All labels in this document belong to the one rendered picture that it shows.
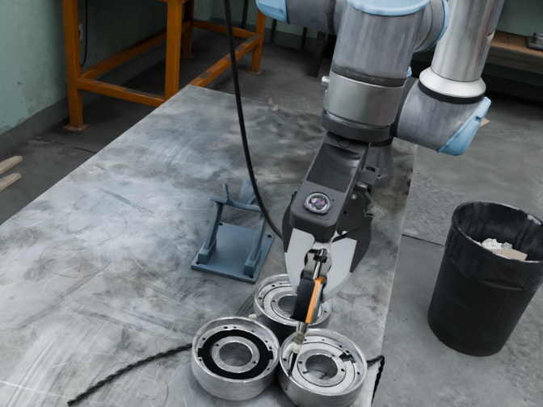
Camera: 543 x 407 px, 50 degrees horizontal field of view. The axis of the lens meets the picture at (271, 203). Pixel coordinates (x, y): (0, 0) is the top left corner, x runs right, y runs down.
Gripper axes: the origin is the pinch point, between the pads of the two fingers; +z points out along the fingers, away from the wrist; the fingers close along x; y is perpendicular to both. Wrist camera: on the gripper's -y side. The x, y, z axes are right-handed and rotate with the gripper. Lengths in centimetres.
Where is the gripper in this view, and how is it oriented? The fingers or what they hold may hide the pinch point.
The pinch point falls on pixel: (311, 290)
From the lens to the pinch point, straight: 66.3
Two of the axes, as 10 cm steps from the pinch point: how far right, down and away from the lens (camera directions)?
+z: -1.8, 9.0, 4.1
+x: -9.4, -2.8, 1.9
